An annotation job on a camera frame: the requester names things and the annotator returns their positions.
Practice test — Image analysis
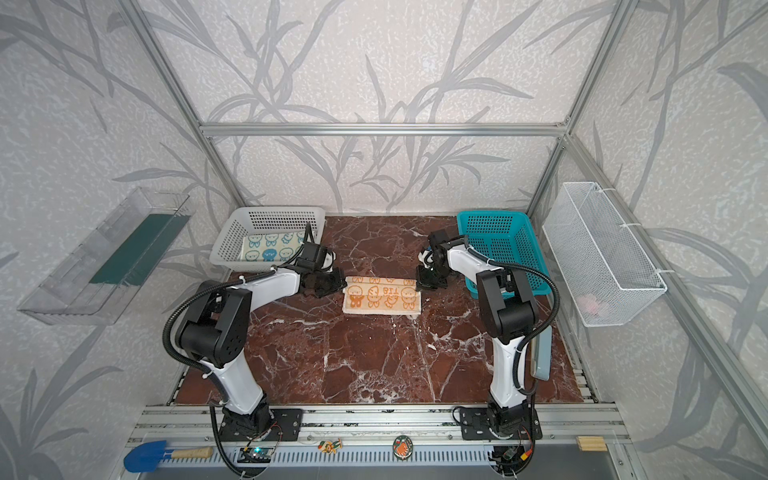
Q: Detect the orange patterned towel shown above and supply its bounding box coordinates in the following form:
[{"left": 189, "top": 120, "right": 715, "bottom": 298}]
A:
[{"left": 342, "top": 276, "right": 422, "bottom": 318}]

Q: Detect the bear print towel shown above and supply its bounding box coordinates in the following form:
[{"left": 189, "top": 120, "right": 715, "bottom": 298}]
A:
[{"left": 240, "top": 231, "right": 305, "bottom": 264}]

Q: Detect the teal perforated plastic basket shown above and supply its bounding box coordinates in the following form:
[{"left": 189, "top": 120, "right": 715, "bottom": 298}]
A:
[{"left": 457, "top": 210, "right": 549, "bottom": 275}]

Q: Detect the white perforated plastic basket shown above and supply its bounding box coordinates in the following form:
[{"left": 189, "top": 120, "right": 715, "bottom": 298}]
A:
[{"left": 209, "top": 206, "right": 325, "bottom": 272}]

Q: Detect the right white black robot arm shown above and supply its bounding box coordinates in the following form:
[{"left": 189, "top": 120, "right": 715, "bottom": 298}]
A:
[{"left": 417, "top": 230, "right": 538, "bottom": 439}]

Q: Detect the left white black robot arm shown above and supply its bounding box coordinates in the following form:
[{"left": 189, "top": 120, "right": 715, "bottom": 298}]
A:
[{"left": 163, "top": 242, "right": 346, "bottom": 438}]

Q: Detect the light blue sponge block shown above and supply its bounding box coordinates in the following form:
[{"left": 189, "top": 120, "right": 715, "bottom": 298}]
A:
[{"left": 530, "top": 326, "right": 553, "bottom": 382}]

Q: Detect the small orange green sticker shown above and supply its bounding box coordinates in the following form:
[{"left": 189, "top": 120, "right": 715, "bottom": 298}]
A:
[{"left": 318, "top": 439, "right": 343, "bottom": 455}]

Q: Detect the round orange green badge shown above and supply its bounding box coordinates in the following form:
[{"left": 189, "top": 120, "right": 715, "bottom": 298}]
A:
[{"left": 392, "top": 435, "right": 414, "bottom": 461}]

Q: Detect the left green circuit board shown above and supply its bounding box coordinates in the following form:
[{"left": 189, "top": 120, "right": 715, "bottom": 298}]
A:
[{"left": 237, "top": 446, "right": 276, "bottom": 464}]

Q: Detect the small wooden block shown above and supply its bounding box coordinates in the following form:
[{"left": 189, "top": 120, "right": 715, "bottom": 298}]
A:
[{"left": 576, "top": 436, "right": 608, "bottom": 452}]

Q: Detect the blue toy shovel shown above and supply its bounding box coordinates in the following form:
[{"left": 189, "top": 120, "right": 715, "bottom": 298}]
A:
[{"left": 123, "top": 440, "right": 213, "bottom": 473}]

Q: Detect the pink object in wire basket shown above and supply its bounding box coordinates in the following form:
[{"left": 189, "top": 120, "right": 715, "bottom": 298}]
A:
[{"left": 577, "top": 294, "right": 609, "bottom": 317}]

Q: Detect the white wire mesh basket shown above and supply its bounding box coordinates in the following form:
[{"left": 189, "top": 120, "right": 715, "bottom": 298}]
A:
[{"left": 543, "top": 182, "right": 667, "bottom": 328}]

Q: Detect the left black cable conduit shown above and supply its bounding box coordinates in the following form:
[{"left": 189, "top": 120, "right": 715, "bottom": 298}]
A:
[{"left": 161, "top": 221, "right": 319, "bottom": 478}]

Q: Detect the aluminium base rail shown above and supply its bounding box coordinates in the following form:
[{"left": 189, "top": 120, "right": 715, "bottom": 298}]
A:
[{"left": 126, "top": 403, "right": 630, "bottom": 468}]

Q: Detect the clear acrylic wall shelf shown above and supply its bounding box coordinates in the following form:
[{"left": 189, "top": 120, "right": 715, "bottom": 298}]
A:
[{"left": 18, "top": 187, "right": 196, "bottom": 326}]

